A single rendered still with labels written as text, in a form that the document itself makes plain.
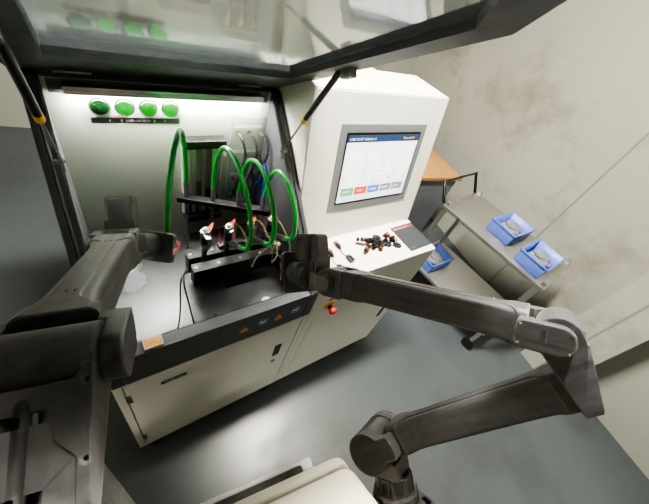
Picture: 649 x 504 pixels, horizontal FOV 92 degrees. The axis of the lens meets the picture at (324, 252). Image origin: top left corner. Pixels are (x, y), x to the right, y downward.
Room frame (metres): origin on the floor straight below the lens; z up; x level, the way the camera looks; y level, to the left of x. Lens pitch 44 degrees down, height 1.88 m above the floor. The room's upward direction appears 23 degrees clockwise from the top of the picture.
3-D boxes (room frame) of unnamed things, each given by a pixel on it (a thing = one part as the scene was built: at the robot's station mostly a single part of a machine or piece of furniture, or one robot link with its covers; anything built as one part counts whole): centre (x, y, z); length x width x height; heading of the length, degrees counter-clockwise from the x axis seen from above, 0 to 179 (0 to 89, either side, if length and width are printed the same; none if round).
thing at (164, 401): (0.50, 0.19, 0.44); 0.65 x 0.02 x 0.68; 139
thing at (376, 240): (1.13, -0.21, 1.01); 0.23 x 0.11 x 0.06; 139
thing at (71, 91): (0.85, 0.58, 1.43); 0.54 x 0.03 x 0.02; 139
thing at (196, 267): (0.76, 0.30, 0.91); 0.34 x 0.10 x 0.15; 139
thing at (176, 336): (0.52, 0.20, 0.87); 0.62 x 0.04 x 0.16; 139
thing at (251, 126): (1.03, 0.42, 1.20); 0.13 x 0.03 x 0.31; 139
